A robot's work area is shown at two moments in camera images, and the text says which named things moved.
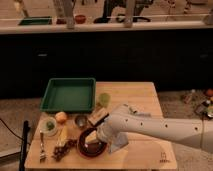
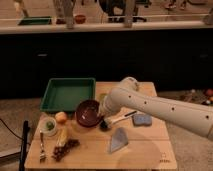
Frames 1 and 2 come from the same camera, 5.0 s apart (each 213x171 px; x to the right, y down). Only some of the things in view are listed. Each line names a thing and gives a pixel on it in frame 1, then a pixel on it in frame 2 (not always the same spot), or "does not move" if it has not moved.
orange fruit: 61,117 does not move
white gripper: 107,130 to 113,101
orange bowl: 90,146 to 88,117
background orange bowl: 80,19 does not move
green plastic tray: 76,94 does not move
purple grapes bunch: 60,150 does not move
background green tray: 36,20 does not move
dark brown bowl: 90,144 to 88,113
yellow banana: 63,136 does not move
